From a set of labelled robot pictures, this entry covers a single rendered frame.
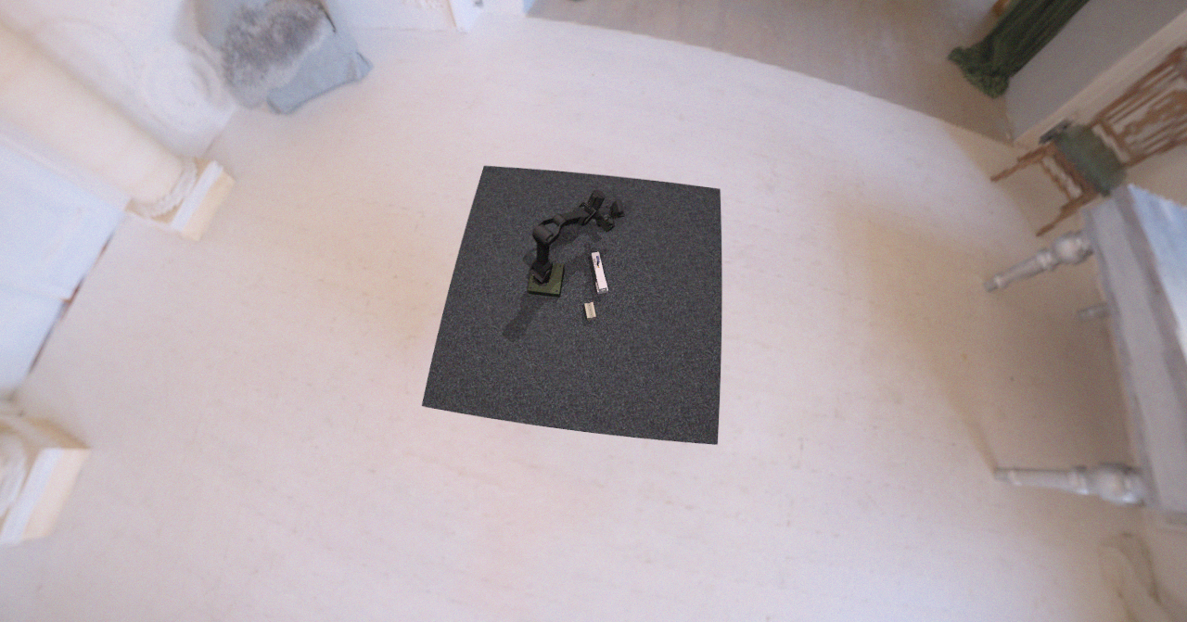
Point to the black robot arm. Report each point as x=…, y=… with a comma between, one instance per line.
x=541, y=267

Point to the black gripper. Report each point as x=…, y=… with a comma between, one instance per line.
x=615, y=211

